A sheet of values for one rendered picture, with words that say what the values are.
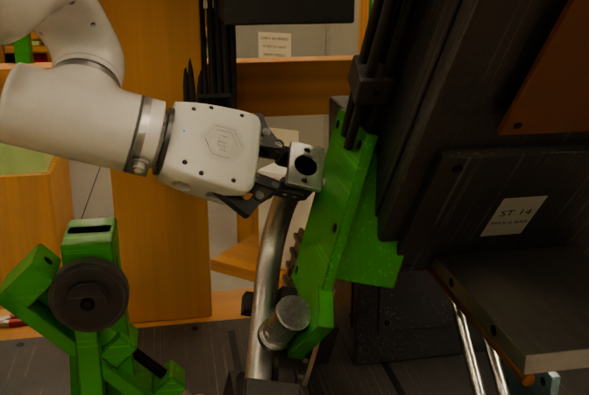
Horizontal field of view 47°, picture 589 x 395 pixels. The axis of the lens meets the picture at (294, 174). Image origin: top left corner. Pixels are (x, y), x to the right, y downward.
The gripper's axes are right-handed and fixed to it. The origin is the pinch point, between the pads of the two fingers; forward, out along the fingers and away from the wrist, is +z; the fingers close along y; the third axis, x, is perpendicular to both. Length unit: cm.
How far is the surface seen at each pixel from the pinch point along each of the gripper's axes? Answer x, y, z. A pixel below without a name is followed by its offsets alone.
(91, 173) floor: 375, 185, -18
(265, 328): 4.9, -16.8, -0.3
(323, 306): -3.1, -15.9, 3.1
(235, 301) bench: 43.4, -1.1, 6.4
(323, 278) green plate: -3.6, -13.2, 2.8
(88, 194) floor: 343, 153, -16
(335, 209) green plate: -6.4, -6.8, 2.5
